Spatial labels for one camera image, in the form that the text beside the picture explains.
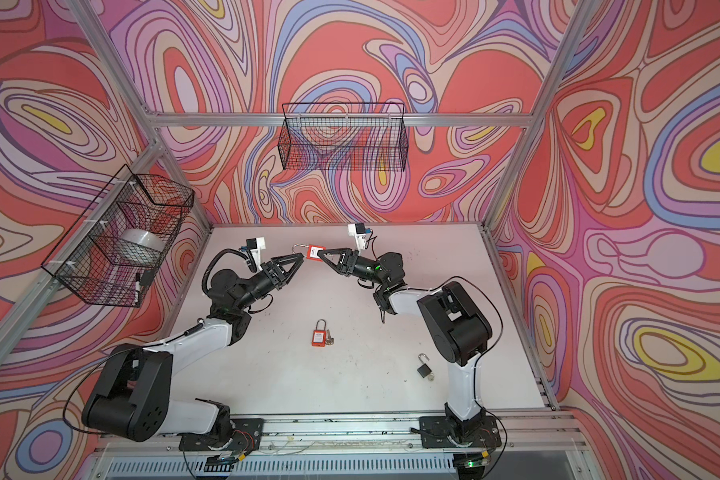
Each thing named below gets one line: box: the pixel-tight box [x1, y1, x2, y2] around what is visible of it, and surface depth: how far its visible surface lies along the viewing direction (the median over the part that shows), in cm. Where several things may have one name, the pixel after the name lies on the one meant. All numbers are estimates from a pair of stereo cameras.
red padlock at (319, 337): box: [311, 318, 327, 347], surface depth 90 cm
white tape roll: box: [118, 228, 168, 265], surface depth 74 cm
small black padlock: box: [417, 353, 432, 378], surface depth 86 cm
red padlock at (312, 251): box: [292, 243, 326, 262], surface depth 77 cm
